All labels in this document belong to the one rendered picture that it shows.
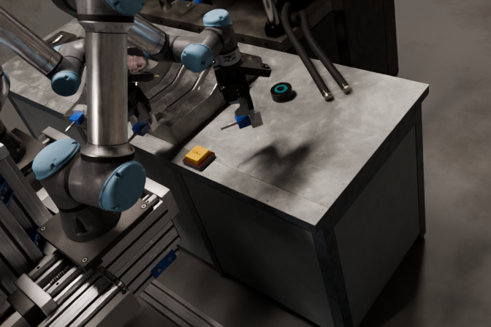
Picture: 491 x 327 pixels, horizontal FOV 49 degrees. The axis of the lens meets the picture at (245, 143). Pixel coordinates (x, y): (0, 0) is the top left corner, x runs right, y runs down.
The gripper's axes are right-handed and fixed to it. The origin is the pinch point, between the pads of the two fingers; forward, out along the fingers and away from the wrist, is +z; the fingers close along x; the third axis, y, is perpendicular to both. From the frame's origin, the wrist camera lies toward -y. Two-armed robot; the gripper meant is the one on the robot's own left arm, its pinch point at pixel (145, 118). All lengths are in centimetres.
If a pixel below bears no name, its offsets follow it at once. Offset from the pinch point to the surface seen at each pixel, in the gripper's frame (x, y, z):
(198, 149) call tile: 17.6, -1.7, 11.4
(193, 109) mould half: 7.4, -15.2, 6.8
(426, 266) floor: 79, -41, 95
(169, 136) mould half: 2.5, -4.6, 11.3
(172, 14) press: -63, -90, 17
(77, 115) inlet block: -40.3, -1.2, 8.2
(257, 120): 37.6, -11.6, 2.1
